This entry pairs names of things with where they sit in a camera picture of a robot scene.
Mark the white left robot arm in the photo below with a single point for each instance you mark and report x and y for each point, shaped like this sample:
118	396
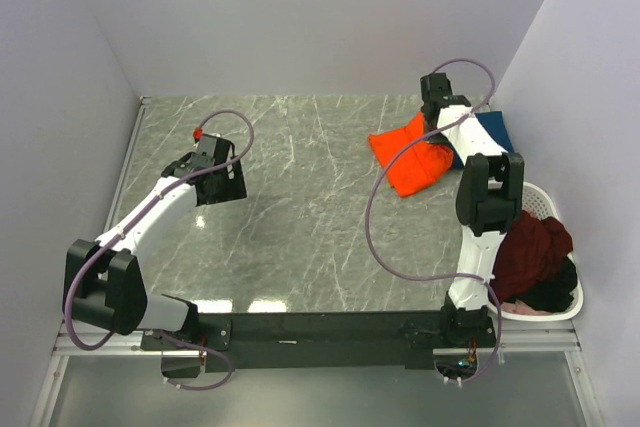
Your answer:
104	292

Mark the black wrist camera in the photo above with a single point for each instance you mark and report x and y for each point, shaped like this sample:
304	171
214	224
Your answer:
436	90
212	150

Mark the black garment in basket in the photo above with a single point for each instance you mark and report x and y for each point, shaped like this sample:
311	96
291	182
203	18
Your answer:
554	295

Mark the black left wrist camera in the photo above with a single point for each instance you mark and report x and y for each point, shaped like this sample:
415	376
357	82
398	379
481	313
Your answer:
212	150

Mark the folded blue t shirt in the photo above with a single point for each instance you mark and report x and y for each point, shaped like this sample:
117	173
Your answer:
495	129

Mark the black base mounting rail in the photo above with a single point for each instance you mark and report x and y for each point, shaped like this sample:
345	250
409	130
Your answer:
343	339

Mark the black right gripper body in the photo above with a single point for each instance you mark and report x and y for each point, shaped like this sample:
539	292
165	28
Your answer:
437	139

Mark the orange t shirt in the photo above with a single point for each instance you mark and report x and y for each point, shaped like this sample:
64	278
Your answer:
417	168

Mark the pink garment in basket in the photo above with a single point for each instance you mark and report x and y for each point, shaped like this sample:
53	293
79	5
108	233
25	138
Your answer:
520	308

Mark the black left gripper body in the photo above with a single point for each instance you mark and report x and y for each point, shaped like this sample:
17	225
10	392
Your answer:
227	189

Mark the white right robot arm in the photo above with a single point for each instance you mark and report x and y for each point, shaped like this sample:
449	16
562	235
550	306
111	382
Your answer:
488	201

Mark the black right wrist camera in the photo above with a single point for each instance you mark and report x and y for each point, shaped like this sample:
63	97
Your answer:
436	90

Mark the white laundry basket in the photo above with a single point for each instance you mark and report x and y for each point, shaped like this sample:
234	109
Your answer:
538	203

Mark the dark maroon t shirt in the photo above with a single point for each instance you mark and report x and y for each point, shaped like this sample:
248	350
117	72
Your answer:
532	251

